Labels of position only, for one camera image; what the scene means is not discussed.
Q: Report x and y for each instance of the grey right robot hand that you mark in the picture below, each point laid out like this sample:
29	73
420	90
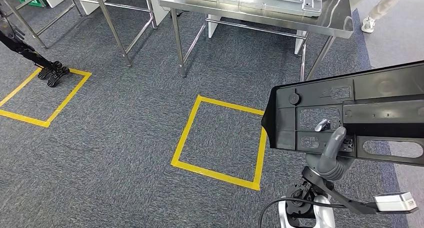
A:
331	166

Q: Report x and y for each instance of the black plastic plate bracket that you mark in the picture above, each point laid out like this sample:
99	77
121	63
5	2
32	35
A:
281	120

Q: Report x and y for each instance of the steel workbench table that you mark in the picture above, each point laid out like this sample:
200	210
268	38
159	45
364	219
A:
334	10

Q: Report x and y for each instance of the yellow floor tape square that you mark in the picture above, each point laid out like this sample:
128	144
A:
184	133

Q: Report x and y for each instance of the person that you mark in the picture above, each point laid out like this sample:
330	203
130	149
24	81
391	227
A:
386	4

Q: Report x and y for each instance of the stamped silver metal plate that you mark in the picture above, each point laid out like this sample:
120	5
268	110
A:
251	2

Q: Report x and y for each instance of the small steel table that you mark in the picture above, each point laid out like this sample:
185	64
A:
112	30

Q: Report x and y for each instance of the black humanoid robot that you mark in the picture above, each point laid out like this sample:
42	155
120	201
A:
26	52

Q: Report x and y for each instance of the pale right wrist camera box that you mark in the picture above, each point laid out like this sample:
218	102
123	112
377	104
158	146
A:
394	202

